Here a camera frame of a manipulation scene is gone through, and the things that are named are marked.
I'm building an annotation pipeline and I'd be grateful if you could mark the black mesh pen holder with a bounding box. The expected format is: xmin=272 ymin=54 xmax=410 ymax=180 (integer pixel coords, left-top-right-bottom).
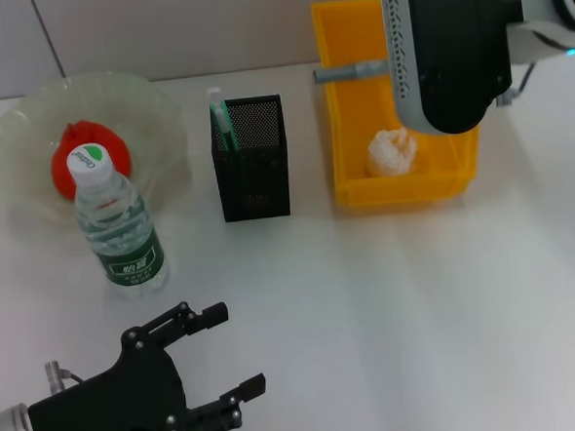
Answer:
xmin=206 ymin=93 xmax=292 ymax=225

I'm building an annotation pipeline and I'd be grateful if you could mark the grey right gripper cable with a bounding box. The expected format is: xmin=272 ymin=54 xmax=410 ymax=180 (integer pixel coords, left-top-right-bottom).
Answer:
xmin=494 ymin=59 xmax=540 ymax=107

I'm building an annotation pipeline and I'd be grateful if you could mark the grey left gripper cable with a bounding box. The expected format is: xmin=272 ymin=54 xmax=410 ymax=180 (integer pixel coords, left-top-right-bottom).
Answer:
xmin=43 ymin=358 xmax=88 ymax=395

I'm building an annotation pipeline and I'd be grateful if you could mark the clear water bottle green label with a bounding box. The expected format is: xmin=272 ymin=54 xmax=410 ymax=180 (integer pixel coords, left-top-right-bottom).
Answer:
xmin=64 ymin=138 xmax=171 ymax=302

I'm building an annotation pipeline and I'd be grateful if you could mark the yellow plastic storage bin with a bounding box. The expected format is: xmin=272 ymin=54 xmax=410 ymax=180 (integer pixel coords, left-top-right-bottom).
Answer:
xmin=309 ymin=0 xmax=485 ymax=210

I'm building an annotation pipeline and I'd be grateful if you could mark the translucent glass fruit plate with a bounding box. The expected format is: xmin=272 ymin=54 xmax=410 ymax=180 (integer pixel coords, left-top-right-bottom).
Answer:
xmin=0 ymin=67 xmax=195 ymax=229

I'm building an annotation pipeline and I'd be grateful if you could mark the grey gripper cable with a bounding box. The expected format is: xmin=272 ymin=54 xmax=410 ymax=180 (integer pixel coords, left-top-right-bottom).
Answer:
xmin=43 ymin=358 xmax=88 ymax=395
xmin=494 ymin=59 xmax=540 ymax=107

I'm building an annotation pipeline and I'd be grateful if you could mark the grey marker pen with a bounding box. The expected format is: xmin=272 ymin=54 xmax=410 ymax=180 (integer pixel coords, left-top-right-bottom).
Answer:
xmin=312 ymin=58 xmax=392 ymax=85

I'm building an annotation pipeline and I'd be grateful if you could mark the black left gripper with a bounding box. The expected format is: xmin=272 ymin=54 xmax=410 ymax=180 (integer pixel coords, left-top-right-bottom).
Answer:
xmin=21 ymin=297 xmax=270 ymax=431

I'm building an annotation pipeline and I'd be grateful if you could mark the red-orange fruit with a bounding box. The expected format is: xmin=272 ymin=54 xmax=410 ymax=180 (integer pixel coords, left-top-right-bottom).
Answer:
xmin=48 ymin=117 xmax=134 ymax=202

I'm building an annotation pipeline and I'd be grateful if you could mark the white paper ball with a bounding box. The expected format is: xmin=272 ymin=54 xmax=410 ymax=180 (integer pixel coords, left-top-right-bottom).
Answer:
xmin=363 ymin=125 xmax=422 ymax=178

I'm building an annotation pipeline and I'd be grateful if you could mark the mint green utility knife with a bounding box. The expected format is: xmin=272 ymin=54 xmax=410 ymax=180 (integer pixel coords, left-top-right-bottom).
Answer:
xmin=206 ymin=85 xmax=244 ymax=156

